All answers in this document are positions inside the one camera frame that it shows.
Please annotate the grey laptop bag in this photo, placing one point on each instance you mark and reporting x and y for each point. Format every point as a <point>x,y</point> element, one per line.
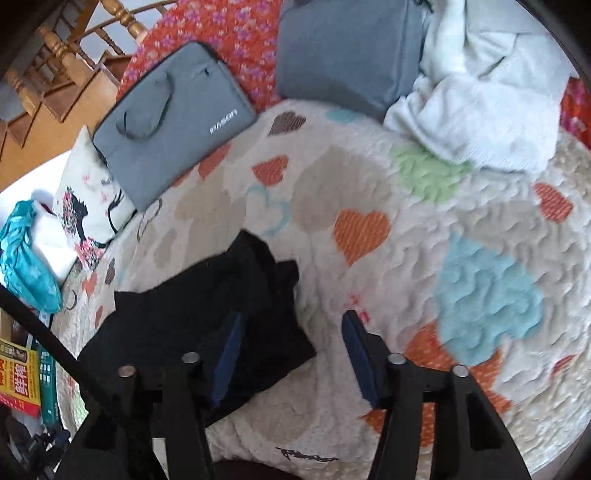
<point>346,50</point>
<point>173,124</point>

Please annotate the red floral bedsheet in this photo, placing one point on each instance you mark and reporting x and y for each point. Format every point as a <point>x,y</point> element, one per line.
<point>231,41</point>

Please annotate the white towel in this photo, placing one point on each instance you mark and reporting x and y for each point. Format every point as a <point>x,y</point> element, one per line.
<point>485,101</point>

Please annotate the red and yellow book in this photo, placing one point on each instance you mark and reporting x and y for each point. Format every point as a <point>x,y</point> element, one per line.
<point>18,376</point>

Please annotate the black pants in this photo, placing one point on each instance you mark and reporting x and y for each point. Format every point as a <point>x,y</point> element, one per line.
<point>184,318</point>

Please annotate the white printed cushion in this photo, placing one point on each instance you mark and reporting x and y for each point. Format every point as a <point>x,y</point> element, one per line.
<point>90,207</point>

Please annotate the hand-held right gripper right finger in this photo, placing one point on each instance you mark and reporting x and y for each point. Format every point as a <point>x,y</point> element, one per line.
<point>362,364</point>

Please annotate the teal plastic bag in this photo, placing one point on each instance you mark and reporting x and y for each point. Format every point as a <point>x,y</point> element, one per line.
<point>25,258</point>

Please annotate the heart-patterned quilt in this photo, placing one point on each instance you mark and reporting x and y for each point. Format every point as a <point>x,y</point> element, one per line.
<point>369,230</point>

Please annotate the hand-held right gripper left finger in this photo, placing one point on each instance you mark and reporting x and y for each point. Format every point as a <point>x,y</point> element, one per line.
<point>228,357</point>

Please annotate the green box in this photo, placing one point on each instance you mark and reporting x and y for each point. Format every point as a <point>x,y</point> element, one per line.
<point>47,387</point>

